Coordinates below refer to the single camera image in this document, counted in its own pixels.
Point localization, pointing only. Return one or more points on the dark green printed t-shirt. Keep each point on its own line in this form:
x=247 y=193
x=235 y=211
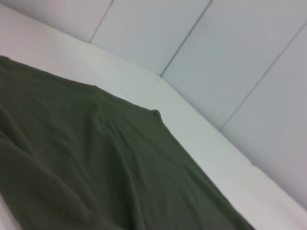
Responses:
x=84 y=155

